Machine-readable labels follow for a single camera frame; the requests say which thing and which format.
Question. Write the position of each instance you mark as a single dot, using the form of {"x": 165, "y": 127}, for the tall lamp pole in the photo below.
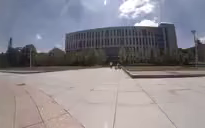
{"x": 195, "y": 50}

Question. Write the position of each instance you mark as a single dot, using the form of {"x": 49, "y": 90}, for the group of people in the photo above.
{"x": 115, "y": 65}

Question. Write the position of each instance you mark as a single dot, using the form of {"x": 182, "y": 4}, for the tall thin tower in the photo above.
{"x": 10, "y": 43}

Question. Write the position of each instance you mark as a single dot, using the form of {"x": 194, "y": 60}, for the wide grey curved building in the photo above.
{"x": 123, "y": 40}

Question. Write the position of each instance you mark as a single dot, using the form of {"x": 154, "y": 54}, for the low raised planter bed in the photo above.
{"x": 40, "y": 69}

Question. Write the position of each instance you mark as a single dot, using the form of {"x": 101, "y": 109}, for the row of trees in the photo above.
{"x": 56, "y": 59}

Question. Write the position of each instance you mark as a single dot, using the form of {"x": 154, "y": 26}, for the pale stone slab pavement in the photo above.
{"x": 100, "y": 100}

